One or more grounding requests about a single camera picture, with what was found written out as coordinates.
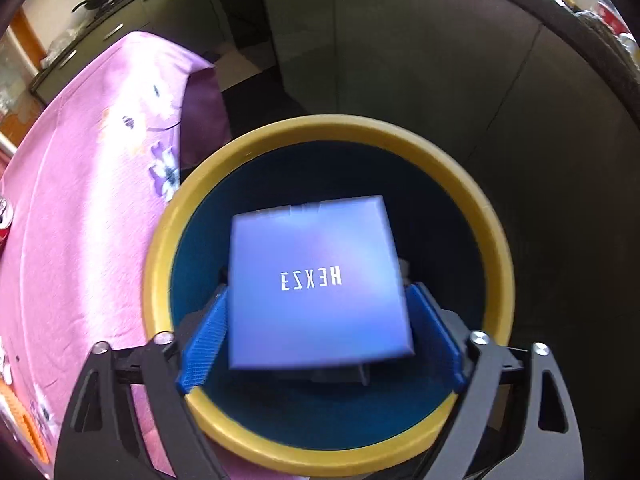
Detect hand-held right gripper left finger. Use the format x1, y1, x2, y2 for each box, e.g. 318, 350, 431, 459
54, 284, 233, 480

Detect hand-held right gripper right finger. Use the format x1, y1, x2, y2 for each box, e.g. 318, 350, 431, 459
404, 281, 586, 480

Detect yellow rimmed waste bin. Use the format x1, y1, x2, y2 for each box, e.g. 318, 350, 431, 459
141, 114, 516, 472

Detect purple box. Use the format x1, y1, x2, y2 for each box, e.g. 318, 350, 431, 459
227, 195, 417, 372

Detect orange mesh net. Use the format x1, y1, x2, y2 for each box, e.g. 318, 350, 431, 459
0, 382, 52, 467

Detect crushed red soda can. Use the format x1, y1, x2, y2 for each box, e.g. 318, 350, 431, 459
0, 197, 14, 247

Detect pink floral tablecloth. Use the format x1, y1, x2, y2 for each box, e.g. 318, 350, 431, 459
0, 31, 233, 480

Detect clear plastic bag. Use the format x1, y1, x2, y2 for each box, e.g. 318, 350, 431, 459
40, 25, 82, 69

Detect yellow mug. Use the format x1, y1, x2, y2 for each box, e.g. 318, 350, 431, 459
617, 32, 640, 67

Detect dark rag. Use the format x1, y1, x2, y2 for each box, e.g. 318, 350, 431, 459
575, 10, 609, 37

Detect red mug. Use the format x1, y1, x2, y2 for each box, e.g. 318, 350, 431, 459
595, 0, 632, 36

